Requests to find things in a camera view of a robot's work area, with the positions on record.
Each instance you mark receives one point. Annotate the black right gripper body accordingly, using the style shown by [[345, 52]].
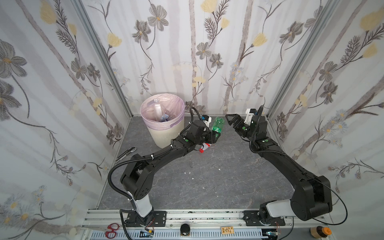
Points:
[[243, 126]]

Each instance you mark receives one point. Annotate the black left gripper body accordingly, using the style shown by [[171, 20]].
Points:
[[211, 135]]

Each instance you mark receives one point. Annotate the green plastic bottle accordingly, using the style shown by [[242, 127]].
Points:
[[218, 124]]

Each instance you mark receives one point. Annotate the clear square bottle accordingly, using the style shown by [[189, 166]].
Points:
[[158, 110]]

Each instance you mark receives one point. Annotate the clear bottle red cap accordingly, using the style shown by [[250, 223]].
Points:
[[204, 147]]

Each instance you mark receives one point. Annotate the clear bottle blue label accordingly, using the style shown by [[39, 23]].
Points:
[[165, 117]]

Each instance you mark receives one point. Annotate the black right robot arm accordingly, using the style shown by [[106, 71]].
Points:
[[312, 195]]

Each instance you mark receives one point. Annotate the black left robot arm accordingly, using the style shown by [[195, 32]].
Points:
[[134, 178]]

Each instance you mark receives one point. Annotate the pink bin liner bag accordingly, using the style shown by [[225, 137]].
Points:
[[171, 103]]

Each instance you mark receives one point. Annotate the cream plastic waste bin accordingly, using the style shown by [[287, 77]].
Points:
[[163, 138]]

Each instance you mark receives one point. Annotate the small wooden tag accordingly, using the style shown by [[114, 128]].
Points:
[[227, 230]]

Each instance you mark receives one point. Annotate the black round knob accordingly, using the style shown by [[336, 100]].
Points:
[[185, 230]]

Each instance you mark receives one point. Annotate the red scissors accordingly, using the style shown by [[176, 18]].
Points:
[[111, 231]]

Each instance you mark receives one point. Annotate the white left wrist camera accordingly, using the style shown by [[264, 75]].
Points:
[[207, 120]]

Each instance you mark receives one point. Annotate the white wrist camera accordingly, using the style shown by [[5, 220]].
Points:
[[207, 120], [249, 115]]

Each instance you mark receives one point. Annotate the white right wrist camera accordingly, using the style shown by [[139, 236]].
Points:
[[249, 115]]

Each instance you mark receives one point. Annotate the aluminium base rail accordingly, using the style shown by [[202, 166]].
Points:
[[204, 224]]

